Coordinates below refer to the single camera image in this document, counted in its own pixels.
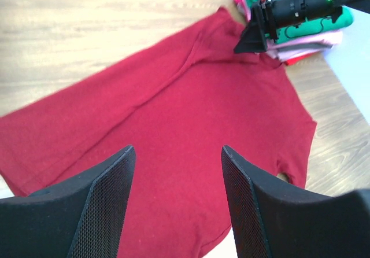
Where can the folded bright red t-shirt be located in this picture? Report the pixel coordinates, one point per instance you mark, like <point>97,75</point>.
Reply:
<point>296,59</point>

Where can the folded green t-shirt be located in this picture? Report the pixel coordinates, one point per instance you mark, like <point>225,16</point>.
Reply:
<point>313,27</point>

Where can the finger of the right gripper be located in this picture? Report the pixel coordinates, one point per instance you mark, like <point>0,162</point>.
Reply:
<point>252,39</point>

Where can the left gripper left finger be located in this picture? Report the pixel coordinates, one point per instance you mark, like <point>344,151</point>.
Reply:
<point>82,216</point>

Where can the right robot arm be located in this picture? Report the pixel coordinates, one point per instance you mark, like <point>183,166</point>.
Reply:
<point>361,5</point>

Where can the dark red t-shirt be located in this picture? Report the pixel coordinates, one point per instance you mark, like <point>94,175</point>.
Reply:
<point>178,103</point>

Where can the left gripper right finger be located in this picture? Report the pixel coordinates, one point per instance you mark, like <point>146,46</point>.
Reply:
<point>272,218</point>

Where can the folded mauve t-shirt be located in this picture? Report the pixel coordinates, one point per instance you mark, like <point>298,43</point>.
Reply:
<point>286,53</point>

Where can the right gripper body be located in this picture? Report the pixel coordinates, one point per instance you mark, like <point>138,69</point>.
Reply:
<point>277,14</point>

